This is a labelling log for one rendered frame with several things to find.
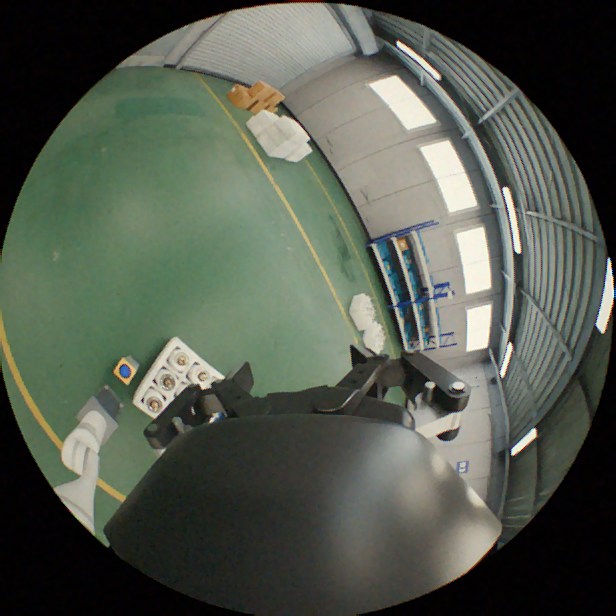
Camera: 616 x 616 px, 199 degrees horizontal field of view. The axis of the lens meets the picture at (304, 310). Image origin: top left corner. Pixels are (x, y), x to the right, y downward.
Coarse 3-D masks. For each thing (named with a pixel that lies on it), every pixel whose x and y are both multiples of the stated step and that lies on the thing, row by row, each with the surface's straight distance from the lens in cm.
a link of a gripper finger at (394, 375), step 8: (392, 360) 12; (400, 360) 12; (392, 368) 11; (400, 368) 11; (408, 368) 11; (384, 376) 11; (392, 376) 11; (400, 376) 11; (408, 376) 11; (384, 384) 11; (392, 384) 12; (400, 384) 12; (408, 384) 12
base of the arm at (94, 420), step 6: (90, 414) 80; (96, 414) 81; (84, 420) 75; (90, 420) 75; (96, 420) 77; (102, 420) 81; (78, 426) 71; (84, 426) 70; (90, 426) 71; (96, 426) 74; (102, 426) 79; (96, 432) 71; (102, 432) 77; (102, 438) 77
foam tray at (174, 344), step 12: (168, 348) 89; (180, 348) 93; (156, 360) 101; (192, 360) 92; (156, 372) 89; (180, 372) 96; (216, 372) 96; (144, 384) 90; (156, 384) 93; (168, 396) 92; (144, 408) 93
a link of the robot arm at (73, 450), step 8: (72, 432) 63; (80, 432) 66; (88, 432) 67; (72, 440) 60; (80, 440) 66; (88, 440) 67; (96, 440) 68; (64, 448) 59; (72, 448) 58; (80, 448) 59; (96, 448) 68; (64, 456) 59; (72, 456) 58; (80, 456) 58; (72, 464) 59; (80, 464) 58; (80, 472) 60
